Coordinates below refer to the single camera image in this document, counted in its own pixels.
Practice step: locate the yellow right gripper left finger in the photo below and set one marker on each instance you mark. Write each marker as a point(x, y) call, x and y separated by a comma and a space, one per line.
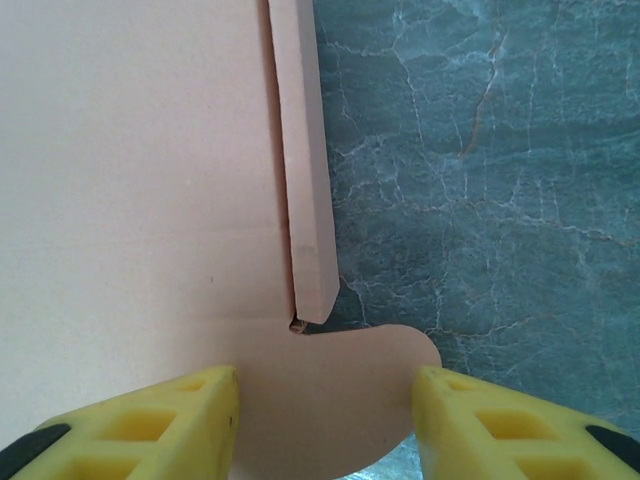
point(150, 440)

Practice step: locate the orange paper box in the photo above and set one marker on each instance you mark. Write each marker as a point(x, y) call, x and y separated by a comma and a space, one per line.
point(125, 175)

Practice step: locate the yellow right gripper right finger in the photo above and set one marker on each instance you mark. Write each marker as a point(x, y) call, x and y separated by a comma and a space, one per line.
point(500, 440)

